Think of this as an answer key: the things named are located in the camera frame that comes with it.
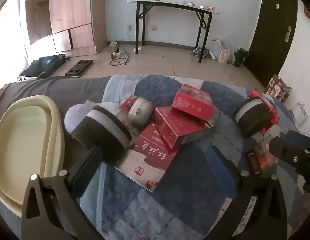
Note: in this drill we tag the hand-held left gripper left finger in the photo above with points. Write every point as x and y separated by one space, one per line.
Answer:
86 170

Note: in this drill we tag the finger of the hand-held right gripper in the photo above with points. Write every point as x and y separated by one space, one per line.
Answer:
282 148
302 137

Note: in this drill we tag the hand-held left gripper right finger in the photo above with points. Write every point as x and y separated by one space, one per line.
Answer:
221 172

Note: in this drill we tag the sock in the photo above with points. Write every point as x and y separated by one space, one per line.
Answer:
102 135
252 120

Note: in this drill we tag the red white carton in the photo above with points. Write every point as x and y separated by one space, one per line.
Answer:
192 100
170 127

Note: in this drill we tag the cream plastic basin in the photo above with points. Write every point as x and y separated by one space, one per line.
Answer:
22 135

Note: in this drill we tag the dark red small box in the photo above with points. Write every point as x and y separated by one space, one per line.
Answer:
260 158

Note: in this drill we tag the glossy red box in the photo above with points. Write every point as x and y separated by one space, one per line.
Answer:
272 115

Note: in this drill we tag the blue patterned blanket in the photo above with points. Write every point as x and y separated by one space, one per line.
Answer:
190 205

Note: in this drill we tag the red patterned gift bag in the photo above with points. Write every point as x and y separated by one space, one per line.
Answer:
277 87

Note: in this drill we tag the flat red white box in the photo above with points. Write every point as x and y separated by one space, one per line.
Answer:
145 165

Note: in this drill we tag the white cloth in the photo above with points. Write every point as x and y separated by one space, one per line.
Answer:
112 106

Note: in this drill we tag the silver round tin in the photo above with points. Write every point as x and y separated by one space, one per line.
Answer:
141 112

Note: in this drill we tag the grey bedsheet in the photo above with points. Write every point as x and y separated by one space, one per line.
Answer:
57 90

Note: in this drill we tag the black plastic bag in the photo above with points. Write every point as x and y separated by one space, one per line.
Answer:
241 57

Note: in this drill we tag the black foam tray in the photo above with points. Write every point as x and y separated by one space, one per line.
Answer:
78 68

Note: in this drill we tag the pink plastic bag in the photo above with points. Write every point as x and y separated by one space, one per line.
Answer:
226 55

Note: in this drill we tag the dark door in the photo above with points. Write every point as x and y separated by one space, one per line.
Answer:
270 30

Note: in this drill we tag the open dark suitcase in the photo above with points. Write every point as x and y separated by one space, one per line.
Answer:
42 66

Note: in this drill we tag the white plastic bag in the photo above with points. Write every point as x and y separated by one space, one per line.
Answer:
216 48

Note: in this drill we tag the patterned cloth pile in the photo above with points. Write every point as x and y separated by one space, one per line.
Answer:
198 53

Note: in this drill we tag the wooden wardrobe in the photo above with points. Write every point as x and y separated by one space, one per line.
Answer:
75 10

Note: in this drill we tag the small items on table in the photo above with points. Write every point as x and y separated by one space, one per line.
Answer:
195 5

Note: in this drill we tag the black leg folding table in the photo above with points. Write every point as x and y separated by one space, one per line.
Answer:
170 4

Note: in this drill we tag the white wall socket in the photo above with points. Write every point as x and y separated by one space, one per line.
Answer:
154 27

